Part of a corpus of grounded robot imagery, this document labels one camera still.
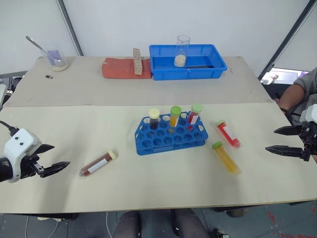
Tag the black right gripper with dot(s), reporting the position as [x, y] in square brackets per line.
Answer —
[308, 143]

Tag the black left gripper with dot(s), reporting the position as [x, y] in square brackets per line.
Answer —
[29, 166]

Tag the person's bare forearm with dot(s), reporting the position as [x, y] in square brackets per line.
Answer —
[291, 95]

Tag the brown tube with cream cap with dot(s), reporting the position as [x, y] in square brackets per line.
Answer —
[97, 164]

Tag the red tube with green cap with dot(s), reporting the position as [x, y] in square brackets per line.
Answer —
[194, 114]
[227, 134]

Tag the orange tube with green cap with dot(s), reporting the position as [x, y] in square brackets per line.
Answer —
[174, 116]
[226, 158]

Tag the dark tube with cream cap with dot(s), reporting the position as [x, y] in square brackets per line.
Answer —
[154, 119]

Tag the blue test tube rack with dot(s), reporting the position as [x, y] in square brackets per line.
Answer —
[171, 138]

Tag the person's grey shirt sleeve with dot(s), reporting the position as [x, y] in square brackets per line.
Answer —
[307, 79]

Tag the small black clip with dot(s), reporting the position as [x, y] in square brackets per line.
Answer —
[49, 77]

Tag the wide glass beaker with grains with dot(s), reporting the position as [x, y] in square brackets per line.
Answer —
[58, 66]

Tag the dark rounded shape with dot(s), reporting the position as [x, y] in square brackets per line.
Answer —
[189, 224]
[127, 224]

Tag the purple paper strips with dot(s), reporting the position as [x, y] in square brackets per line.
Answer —
[55, 55]

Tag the red cloth pad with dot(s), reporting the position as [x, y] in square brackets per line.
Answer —
[117, 68]

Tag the blue plastic bin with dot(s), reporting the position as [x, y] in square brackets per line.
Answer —
[188, 72]

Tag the wooden block with holes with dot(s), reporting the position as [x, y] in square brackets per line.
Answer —
[137, 63]

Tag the tall glass beaker with grains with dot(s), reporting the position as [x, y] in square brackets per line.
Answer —
[180, 59]

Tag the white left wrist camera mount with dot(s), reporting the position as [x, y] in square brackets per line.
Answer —
[19, 146]

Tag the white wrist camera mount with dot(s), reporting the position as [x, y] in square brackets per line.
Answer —
[309, 114]
[19, 146]

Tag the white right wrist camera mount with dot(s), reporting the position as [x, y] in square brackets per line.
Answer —
[309, 114]

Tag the grey metal frame pole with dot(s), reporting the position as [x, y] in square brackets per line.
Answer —
[70, 27]
[284, 42]

